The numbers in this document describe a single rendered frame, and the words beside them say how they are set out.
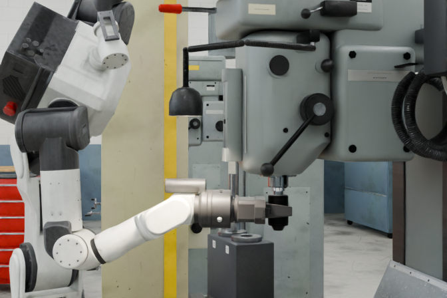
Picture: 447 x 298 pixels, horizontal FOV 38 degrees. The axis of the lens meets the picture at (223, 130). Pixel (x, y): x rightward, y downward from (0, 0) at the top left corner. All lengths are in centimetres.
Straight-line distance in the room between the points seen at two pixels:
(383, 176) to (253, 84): 745
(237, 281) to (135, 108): 151
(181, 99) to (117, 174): 185
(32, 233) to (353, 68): 103
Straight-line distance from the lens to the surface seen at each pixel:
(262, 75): 141
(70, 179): 154
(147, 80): 318
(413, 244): 172
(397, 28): 152
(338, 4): 142
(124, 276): 324
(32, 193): 192
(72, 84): 162
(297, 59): 143
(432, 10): 131
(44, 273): 195
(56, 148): 153
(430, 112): 163
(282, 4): 141
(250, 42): 127
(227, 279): 191
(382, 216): 889
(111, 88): 166
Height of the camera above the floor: 141
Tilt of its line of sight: level
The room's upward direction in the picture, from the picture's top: straight up
